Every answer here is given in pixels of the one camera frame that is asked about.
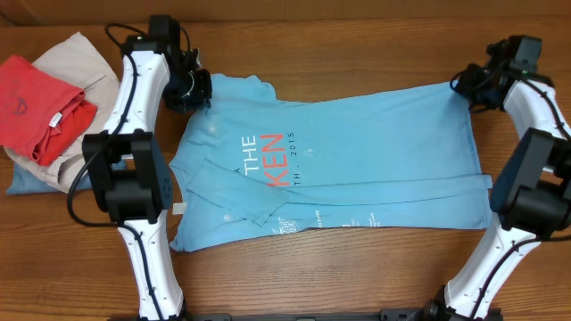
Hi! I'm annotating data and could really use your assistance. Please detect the light blue printed t-shirt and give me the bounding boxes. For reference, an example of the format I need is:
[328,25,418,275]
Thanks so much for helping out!
[170,74,492,251]

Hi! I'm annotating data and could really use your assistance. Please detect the blue folded jeans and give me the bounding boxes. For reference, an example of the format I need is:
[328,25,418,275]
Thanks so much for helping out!
[6,160,127,195]

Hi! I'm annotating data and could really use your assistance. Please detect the red folded t-shirt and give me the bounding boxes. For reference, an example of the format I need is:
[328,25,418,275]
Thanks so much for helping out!
[1,55,97,166]

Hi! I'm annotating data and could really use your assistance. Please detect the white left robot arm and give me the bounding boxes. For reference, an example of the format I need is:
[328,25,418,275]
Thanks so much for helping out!
[82,36,212,320]

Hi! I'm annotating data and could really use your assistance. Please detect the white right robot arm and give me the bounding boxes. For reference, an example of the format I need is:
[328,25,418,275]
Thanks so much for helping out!
[380,67,570,320]

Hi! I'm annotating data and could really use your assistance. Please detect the beige folded trousers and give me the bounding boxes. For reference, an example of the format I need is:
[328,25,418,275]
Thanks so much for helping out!
[6,32,120,193]

